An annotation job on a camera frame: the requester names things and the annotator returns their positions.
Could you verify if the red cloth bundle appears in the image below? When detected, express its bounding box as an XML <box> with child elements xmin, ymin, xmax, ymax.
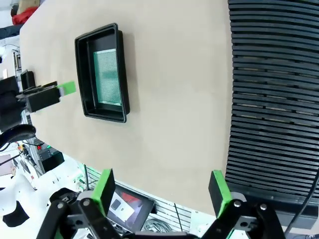
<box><xmin>11</xmin><ymin>6</ymin><xmax>38</xmax><ymax>25</ymax></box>

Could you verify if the black slotted board rack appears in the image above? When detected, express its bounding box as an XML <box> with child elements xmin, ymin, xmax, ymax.
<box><xmin>225</xmin><ymin>0</ymin><xmax>319</xmax><ymax>230</ymax></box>

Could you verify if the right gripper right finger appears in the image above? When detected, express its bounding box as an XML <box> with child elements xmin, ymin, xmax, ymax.
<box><xmin>199</xmin><ymin>170</ymin><xmax>285</xmax><ymax>239</ymax></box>

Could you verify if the grey coiled cable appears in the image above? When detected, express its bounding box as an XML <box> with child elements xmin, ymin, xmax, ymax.
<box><xmin>141</xmin><ymin>216</ymin><xmax>175</xmax><ymax>235</ymax></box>

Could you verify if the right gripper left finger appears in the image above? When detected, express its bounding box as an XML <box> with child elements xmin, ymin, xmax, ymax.
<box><xmin>36</xmin><ymin>168</ymin><xmax>117</xmax><ymax>239</ymax></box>

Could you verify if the black ESD tray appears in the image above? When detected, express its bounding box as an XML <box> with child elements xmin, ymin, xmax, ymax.
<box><xmin>74</xmin><ymin>22</ymin><xmax>131</xmax><ymax>124</ymax></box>

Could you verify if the white slotted rail panel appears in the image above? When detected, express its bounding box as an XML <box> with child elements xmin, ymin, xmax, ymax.
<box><xmin>83</xmin><ymin>164</ymin><xmax>215</xmax><ymax>235</ymax></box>

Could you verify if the left arm black cable sleeve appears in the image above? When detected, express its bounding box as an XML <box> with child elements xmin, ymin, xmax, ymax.
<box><xmin>0</xmin><ymin>123</ymin><xmax>37</xmax><ymax>152</ymax></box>

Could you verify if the black tablet screen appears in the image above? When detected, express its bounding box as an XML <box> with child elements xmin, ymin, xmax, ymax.
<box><xmin>106</xmin><ymin>184</ymin><xmax>156</xmax><ymax>231</ymax></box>

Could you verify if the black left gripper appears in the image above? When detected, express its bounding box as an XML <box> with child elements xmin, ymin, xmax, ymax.
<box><xmin>0</xmin><ymin>70</ymin><xmax>77</xmax><ymax>132</ymax></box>

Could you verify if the thin black camera cable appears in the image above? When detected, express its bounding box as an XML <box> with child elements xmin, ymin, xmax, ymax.
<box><xmin>285</xmin><ymin>170</ymin><xmax>319</xmax><ymax>234</ymax></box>

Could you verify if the green circuit board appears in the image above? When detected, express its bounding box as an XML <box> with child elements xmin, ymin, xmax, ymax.
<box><xmin>93</xmin><ymin>48</ymin><xmax>123</xmax><ymax>105</ymax></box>

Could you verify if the black control box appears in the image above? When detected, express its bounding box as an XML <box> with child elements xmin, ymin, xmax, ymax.
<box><xmin>36</xmin><ymin>145</ymin><xmax>66</xmax><ymax>173</ymax></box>

